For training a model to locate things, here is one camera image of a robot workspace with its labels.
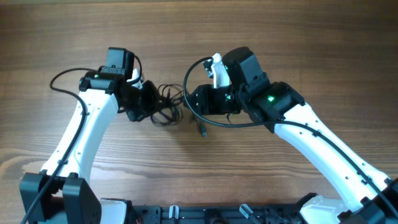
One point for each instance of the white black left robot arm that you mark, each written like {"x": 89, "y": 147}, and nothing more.
{"x": 60, "y": 192}

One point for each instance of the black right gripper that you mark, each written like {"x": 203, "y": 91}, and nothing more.
{"x": 199, "y": 100}

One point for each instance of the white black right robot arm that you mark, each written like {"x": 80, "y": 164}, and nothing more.
{"x": 367, "y": 195}

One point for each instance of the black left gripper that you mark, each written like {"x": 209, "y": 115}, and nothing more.
{"x": 148, "y": 98}

